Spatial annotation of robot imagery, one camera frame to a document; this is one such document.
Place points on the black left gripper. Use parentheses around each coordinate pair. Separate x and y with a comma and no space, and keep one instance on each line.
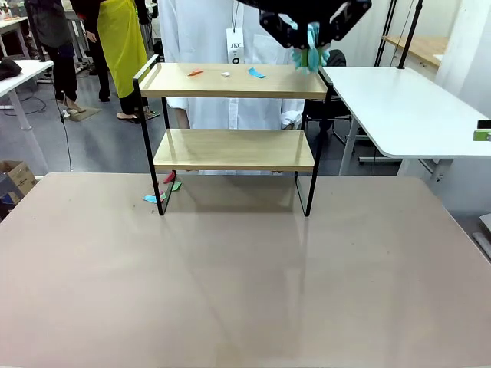
(291,7)

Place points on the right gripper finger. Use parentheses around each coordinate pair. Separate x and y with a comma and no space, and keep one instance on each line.
(485,124)
(483,135)

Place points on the green piece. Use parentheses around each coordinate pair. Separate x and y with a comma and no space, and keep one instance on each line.
(312,57)

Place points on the red paper scrap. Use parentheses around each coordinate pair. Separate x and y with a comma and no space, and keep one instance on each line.
(169,178)

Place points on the teal paper scrap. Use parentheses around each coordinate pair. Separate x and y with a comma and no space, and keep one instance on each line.
(149,198)

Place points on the two-tier wood and metal shelf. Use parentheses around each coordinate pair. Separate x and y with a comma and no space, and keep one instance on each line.
(230,92)

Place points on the person's bare right hand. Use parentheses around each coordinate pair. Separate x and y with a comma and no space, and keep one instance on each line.
(183,118)

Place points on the black office chair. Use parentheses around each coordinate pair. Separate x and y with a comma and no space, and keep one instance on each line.
(337,59)

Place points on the black tripod legs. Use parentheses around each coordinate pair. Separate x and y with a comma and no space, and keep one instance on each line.
(382,34)

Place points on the blue paper scrap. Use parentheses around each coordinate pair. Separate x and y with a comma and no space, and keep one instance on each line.
(256,73)

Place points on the white name tag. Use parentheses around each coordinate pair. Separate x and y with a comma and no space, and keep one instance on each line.
(234,48)

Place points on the large white table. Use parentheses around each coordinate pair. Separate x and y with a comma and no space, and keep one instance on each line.
(403,107)

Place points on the black stand pole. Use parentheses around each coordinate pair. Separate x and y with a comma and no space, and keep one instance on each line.
(410,34)

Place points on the light wooden table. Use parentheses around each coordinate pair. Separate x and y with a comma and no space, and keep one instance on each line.
(426,46)

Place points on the person in white lab coat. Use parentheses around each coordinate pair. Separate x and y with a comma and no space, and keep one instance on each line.
(199,30)

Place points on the orange paper scrap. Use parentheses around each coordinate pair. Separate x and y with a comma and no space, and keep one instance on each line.
(195,73)

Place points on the person in yellow apron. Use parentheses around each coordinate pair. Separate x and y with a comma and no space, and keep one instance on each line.
(122,46)

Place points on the grey floor mat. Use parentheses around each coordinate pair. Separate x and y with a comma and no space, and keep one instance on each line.
(86,114)

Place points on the person in dark clothes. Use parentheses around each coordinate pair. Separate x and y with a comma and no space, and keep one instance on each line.
(53,23)

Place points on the white desk with clutter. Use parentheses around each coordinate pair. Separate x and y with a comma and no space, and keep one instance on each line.
(11,25)

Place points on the black bag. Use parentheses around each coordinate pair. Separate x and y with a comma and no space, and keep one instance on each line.
(9,68)

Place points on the cardboard box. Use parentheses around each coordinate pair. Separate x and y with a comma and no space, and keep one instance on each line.
(21,176)

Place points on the grey metal mount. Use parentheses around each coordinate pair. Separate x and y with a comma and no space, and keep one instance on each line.
(485,245)

